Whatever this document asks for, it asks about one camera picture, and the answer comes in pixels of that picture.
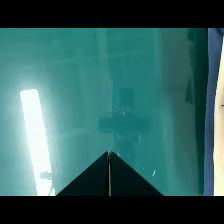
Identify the blue garment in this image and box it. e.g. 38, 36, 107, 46
203, 27, 224, 197

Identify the white garment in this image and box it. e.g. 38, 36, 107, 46
212, 42, 224, 197

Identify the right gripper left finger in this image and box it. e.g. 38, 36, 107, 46
55, 150, 110, 197

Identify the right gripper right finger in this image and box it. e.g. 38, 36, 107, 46
109, 150, 165, 197

